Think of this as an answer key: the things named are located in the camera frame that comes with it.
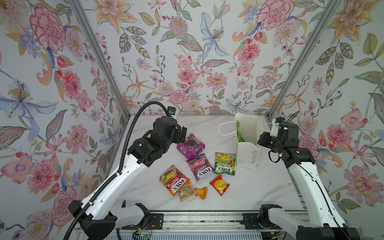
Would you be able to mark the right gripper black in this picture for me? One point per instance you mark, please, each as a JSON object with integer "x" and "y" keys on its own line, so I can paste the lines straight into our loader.
{"x": 264, "y": 138}

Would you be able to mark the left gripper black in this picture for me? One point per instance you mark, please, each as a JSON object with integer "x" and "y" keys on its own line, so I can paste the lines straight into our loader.
{"x": 178, "y": 131}

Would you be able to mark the purple snack pack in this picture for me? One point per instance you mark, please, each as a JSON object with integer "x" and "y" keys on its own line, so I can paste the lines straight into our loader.
{"x": 191, "y": 148}

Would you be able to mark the white paper bag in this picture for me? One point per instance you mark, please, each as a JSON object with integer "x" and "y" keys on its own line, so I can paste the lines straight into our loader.
{"x": 249, "y": 153}

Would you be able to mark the green Lays chips bag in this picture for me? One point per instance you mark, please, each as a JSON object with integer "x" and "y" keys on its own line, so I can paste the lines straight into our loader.
{"x": 239, "y": 134}

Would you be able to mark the orange Fox's candy bag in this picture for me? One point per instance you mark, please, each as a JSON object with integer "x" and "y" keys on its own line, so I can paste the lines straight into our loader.
{"x": 173, "y": 179}

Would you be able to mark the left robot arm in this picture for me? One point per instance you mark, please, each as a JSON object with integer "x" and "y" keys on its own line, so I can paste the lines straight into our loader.
{"x": 100, "y": 213}

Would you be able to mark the magenta Fox's candy bag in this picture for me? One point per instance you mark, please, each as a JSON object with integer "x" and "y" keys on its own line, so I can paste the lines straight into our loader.
{"x": 200, "y": 166}

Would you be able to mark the green Fox's candy bag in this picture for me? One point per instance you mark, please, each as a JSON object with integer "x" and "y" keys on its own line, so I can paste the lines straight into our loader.
{"x": 224, "y": 163}

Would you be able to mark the beige cracker packet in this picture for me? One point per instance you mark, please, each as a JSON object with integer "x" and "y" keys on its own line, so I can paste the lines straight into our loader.
{"x": 186, "y": 192}

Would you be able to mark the small orange snack packet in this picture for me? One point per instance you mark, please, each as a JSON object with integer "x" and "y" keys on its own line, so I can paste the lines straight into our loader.
{"x": 202, "y": 193}

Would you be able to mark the red yellow snack packet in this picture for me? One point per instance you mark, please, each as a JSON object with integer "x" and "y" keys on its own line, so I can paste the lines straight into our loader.
{"x": 219, "y": 185}

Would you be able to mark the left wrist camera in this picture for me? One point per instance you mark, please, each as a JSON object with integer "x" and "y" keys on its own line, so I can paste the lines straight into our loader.
{"x": 171, "y": 111}

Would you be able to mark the right aluminium frame post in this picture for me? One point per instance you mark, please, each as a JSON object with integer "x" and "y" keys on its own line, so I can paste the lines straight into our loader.
{"x": 320, "y": 26}

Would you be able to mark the aluminium frame post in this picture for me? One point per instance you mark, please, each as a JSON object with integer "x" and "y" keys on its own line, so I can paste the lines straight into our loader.
{"x": 320, "y": 26}
{"x": 91, "y": 36}

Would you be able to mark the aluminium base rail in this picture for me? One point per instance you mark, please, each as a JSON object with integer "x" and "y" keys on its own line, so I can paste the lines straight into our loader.
{"x": 201, "y": 225}

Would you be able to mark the left aluminium frame post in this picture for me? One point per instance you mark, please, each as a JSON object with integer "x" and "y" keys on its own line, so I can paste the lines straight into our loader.
{"x": 91, "y": 36}

